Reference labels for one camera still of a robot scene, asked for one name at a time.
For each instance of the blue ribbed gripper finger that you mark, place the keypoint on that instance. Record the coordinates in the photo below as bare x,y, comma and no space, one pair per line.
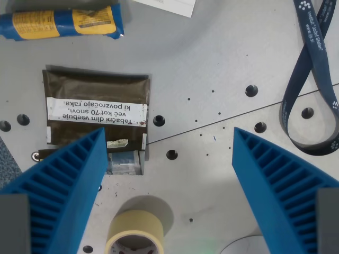
278,182
69,185

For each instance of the blue and yellow snack bag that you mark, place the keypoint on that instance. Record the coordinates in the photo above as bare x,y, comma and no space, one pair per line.
62,22

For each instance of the beige masking tape roll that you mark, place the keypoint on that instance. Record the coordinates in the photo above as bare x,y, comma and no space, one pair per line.
135,230

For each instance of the brown tobacco pouch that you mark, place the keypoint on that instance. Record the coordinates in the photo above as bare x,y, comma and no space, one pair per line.
96,105

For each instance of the white paper sheet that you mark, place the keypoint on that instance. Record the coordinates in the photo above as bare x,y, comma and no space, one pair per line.
172,5

